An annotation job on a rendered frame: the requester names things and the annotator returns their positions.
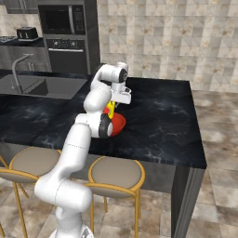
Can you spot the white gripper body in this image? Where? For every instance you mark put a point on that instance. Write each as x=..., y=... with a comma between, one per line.
x=123, y=98

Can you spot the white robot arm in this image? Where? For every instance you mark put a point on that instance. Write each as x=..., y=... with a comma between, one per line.
x=74, y=155

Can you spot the yellow cup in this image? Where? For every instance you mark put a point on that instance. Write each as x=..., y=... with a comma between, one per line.
x=111, y=110

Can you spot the red bowl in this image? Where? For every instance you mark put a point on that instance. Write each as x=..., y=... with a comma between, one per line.
x=119, y=123

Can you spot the dark sink basin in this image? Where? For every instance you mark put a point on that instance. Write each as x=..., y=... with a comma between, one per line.
x=59, y=87

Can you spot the black built-in oven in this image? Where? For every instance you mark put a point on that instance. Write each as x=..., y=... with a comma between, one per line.
x=66, y=59

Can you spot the dark tall oven cabinet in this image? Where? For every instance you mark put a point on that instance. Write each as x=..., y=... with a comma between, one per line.
x=92, y=34

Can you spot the gold stool with beige seat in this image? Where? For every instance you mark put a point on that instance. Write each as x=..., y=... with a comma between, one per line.
x=32, y=161
x=116, y=172

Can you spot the black microwave oven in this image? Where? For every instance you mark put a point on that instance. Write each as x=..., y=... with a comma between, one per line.
x=60, y=20

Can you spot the grey base cupboards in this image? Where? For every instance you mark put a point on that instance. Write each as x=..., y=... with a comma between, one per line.
x=24, y=59

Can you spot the grey sink tap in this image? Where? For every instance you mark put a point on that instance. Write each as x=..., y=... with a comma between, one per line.
x=16, y=66

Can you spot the black toaster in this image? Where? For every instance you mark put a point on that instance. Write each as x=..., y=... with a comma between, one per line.
x=27, y=33

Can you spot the dark kitchen island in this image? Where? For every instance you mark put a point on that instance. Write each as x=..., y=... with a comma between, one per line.
x=183, y=198

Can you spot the black hob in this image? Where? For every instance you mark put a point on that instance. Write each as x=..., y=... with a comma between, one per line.
x=6, y=39

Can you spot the grey wall cupboards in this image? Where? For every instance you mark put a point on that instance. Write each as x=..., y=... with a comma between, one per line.
x=20, y=6

